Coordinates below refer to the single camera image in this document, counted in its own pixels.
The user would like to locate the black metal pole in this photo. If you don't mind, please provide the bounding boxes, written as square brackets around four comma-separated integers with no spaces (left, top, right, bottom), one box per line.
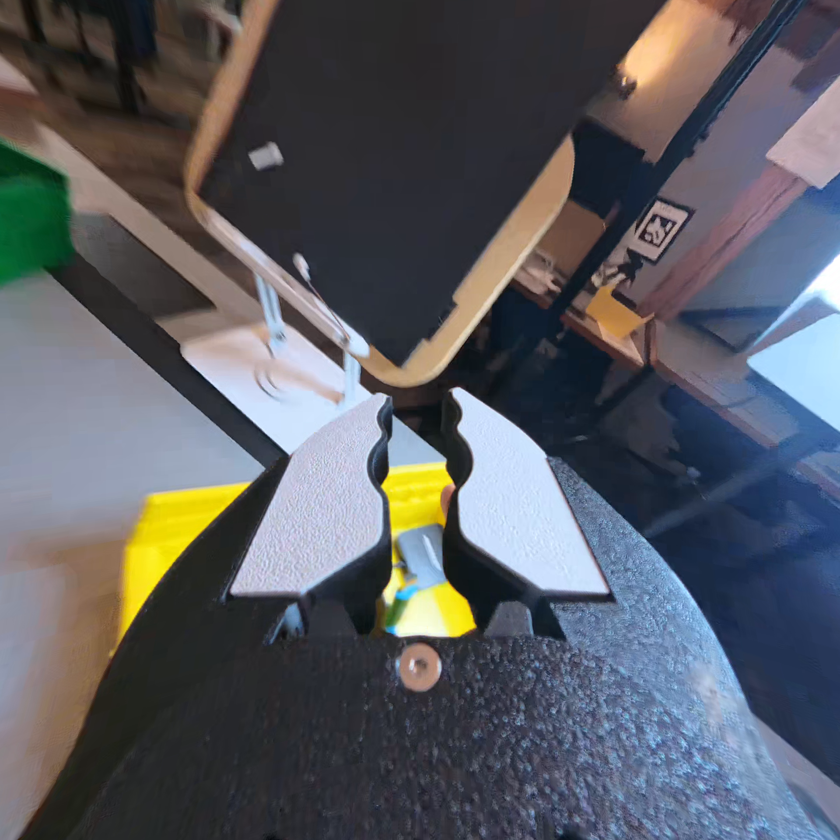
[493,0,804,395]

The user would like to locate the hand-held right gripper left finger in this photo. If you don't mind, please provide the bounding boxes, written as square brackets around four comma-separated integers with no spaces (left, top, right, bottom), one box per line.
[230,393,395,607]

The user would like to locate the braided hdmi cable green plugs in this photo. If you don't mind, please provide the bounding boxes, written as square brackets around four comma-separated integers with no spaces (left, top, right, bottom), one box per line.
[384,525,450,628]

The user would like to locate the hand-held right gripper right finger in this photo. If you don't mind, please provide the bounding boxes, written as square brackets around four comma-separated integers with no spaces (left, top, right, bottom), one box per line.
[441,386,613,607]

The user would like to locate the yellow plastic bin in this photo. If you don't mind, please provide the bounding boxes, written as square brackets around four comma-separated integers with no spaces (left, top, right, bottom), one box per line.
[119,462,480,644]

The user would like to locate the green plastic bin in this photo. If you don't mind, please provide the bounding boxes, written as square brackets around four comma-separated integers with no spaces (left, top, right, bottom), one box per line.
[0,138,73,287]

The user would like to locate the black white marker sign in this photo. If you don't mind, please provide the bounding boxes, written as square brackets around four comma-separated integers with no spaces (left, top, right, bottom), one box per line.
[630,197,694,263]

